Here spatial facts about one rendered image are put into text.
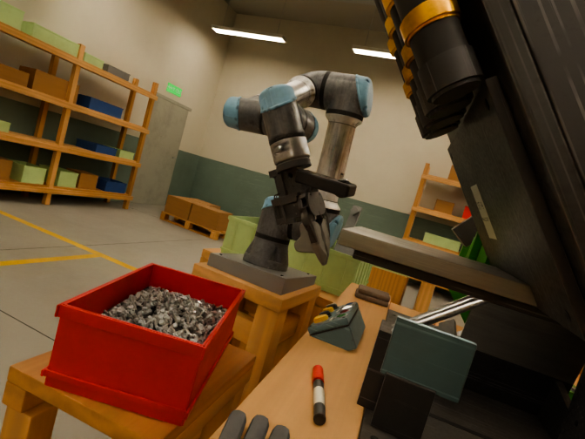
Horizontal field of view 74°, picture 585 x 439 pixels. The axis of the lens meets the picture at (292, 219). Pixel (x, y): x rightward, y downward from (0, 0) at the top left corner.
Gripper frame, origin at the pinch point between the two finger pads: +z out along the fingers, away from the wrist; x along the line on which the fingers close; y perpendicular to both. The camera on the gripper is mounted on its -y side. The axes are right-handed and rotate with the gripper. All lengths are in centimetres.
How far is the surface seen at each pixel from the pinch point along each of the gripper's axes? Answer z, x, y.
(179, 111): -299, -544, 503
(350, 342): 15.4, 5.0, -3.0
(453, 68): -16, 39, -32
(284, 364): 12.3, 21.3, 0.9
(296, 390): 13.9, 26.3, -3.5
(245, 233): -10, -69, 68
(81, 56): -298, -271, 407
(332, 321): 11.2, 5.2, -0.7
